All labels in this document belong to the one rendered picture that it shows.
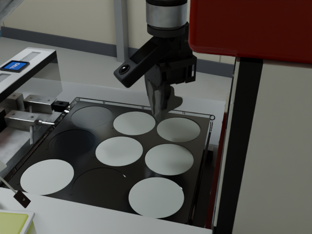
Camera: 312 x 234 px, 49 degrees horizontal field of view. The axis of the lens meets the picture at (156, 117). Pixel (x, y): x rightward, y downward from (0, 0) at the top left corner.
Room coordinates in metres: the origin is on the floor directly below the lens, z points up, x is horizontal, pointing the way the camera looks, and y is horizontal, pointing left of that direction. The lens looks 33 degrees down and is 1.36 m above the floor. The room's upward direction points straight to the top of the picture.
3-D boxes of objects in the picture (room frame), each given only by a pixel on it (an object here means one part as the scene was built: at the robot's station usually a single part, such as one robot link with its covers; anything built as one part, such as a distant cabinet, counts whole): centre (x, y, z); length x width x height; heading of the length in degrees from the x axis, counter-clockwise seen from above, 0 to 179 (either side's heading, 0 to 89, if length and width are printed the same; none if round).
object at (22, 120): (0.70, 0.32, 0.89); 0.08 x 0.03 x 0.03; 76
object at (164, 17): (0.64, -0.02, 1.17); 0.08 x 0.08 x 0.05
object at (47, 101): (0.77, 0.30, 0.89); 0.08 x 0.03 x 0.03; 76
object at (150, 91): (0.65, -0.02, 0.98); 0.06 x 0.03 x 0.09; 117
